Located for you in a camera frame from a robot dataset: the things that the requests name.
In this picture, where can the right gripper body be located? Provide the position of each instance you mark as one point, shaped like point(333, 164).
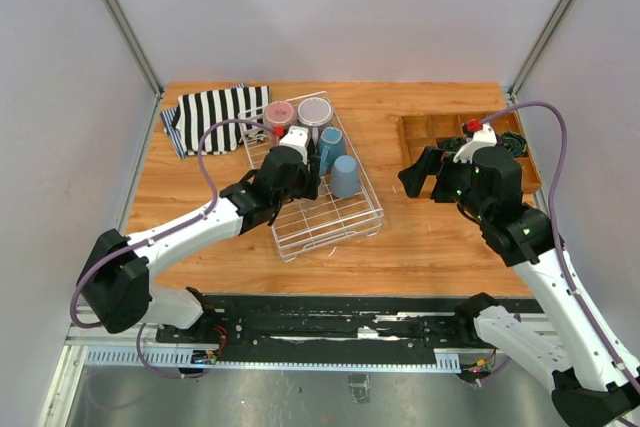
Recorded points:
point(456, 176)

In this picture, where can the dark coiled item right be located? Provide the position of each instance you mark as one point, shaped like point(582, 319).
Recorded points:
point(515, 143)

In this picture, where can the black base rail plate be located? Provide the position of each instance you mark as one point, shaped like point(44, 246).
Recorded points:
point(328, 330)

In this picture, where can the blue floral mug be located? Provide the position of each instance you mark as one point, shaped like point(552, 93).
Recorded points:
point(331, 146)

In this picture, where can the white wire dish rack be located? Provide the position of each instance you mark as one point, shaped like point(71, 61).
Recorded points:
point(305, 225)

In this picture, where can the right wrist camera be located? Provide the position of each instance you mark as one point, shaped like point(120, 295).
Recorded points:
point(479, 135)

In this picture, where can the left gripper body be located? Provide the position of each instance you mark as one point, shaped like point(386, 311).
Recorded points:
point(300, 188)

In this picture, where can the wooden compartment tray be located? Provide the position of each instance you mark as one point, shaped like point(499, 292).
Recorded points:
point(445, 131)

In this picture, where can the pink ghost mug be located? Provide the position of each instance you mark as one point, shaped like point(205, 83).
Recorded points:
point(280, 116)

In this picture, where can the black white striped cloth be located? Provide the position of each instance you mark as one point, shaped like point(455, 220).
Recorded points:
point(251, 103)

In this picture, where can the lilac grey mug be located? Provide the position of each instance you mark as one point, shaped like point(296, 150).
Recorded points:
point(316, 114)

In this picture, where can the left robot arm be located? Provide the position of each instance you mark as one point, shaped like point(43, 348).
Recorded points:
point(117, 281)

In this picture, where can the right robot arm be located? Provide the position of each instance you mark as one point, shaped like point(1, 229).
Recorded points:
point(591, 378)

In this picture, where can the plain blue cup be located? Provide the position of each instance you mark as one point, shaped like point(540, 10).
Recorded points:
point(344, 177)

